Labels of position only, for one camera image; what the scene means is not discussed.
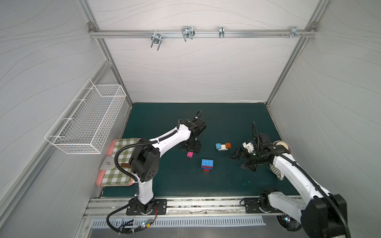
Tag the grey ribbed mug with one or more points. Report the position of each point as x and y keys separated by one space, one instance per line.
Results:
x=276 y=171

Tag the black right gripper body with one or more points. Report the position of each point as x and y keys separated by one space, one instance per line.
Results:
x=248 y=155

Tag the pink plastic tray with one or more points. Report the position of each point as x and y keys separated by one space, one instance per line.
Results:
x=101 y=178

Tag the light blue long lego brick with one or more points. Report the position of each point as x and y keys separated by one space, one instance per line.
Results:
x=207 y=163

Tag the metal u-bolt clamp middle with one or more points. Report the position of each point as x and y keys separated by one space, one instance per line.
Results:
x=188 y=33

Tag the white wire basket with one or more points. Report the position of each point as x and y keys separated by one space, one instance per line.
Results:
x=86 y=123

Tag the white long lego brick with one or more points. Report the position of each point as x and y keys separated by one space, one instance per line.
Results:
x=223 y=147

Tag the metal u-bolt clamp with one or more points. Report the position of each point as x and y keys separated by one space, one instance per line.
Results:
x=188 y=33
x=156 y=39

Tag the metal bracket right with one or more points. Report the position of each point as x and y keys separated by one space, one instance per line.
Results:
x=293 y=34

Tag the aluminium top crossbar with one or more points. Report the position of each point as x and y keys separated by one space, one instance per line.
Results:
x=210 y=34

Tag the metal bracket small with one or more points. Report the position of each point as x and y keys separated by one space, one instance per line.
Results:
x=221 y=32

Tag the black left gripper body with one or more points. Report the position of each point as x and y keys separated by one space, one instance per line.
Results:
x=191 y=142

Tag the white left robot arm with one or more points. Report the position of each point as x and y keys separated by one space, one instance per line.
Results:
x=145 y=161

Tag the metal u-bolt clamp left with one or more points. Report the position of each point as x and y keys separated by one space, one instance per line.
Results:
x=156 y=39

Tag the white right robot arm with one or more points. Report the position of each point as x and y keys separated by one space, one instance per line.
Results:
x=318 y=212

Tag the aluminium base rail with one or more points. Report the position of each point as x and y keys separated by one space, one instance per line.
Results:
x=183 y=206

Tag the cream ring toy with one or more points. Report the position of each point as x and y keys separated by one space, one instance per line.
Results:
x=285 y=145

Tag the mauve bowl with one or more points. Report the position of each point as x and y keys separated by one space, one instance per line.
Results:
x=290 y=149

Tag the white slotted cable duct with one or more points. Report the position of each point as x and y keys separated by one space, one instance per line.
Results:
x=184 y=222

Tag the green checkered cloth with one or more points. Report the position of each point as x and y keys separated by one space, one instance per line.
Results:
x=119 y=175

